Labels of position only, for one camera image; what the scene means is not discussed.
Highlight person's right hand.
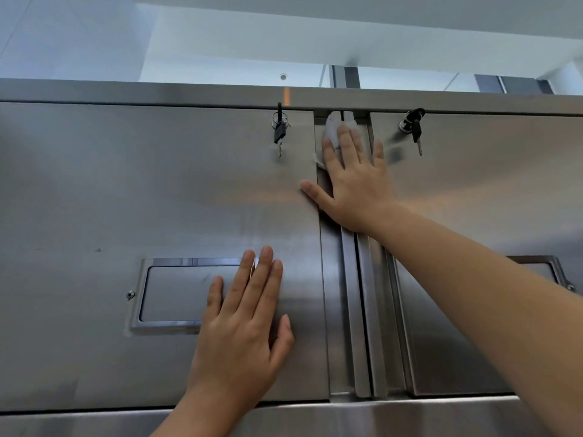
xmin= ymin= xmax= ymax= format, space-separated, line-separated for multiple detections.
xmin=299 ymin=124 xmax=404 ymax=237

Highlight person's left hand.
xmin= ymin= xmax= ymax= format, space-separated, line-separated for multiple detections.
xmin=185 ymin=245 xmax=296 ymax=417

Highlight white wet wipe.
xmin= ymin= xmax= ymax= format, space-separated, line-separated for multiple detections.
xmin=314 ymin=110 xmax=365 ymax=171

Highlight stainless steel cabinet door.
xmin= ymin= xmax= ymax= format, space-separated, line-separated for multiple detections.
xmin=355 ymin=111 xmax=583 ymax=399
xmin=0 ymin=102 xmax=372 ymax=413

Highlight person's right forearm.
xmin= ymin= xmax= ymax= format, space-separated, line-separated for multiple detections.
xmin=371 ymin=204 xmax=583 ymax=437

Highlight stainless steel cabinet body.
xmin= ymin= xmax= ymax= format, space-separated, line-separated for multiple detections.
xmin=0 ymin=78 xmax=583 ymax=437

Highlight black-headed keys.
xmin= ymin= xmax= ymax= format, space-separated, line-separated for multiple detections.
xmin=271 ymin=102 xmax=292 ymax=158
xmin=405 ymin=107 xmax=427 ymax=157

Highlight chrome label holder frame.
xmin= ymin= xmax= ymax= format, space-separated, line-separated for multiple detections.
xmin=126 ymin=257 xmax=261 ymax=335
xmin=505 ymin=255 xmax=577 ymax=294

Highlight dark window frame post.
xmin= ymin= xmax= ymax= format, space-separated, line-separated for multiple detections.
xmin=318 ymin=64 xmax=361 ymax=89
xmin=473 ymin=73 xmax=554 ymax=95

